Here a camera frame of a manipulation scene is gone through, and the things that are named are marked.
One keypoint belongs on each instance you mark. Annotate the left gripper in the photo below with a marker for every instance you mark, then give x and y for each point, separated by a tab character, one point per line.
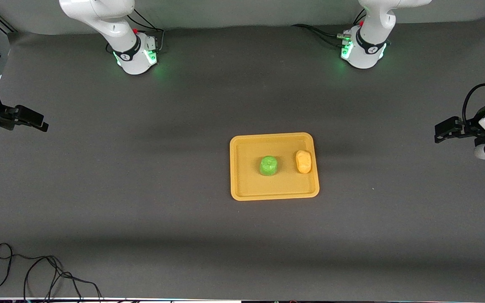
470	127

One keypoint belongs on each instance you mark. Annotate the yellow-orange potato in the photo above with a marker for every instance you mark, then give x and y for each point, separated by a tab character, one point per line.
304	162

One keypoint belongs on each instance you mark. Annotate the green apple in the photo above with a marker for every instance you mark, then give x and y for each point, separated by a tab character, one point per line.
268	166

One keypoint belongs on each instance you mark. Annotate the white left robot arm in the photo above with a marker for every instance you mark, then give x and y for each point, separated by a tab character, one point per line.
373	25

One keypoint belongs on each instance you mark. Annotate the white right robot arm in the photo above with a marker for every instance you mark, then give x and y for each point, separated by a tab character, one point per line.
112	25

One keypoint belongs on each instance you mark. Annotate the yellow plastic tray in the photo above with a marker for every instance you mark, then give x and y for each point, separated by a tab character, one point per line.
246	176

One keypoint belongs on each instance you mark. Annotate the dark grey table mat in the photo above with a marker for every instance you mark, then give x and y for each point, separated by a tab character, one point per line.
99	168

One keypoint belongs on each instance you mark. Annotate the black aluminium frame rail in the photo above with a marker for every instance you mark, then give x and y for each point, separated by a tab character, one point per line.
4	23

